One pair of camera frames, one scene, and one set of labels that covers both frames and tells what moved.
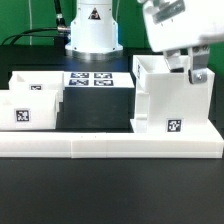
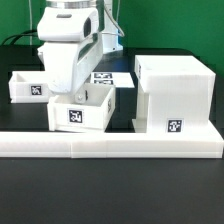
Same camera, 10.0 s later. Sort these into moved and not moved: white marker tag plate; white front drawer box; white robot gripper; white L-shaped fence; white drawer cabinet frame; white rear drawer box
Moved: white front drawer box; white robot gripper
Not moved: white drawer cabinet frame; white rear drawer box; white marker tag plate; white L-shaped fence
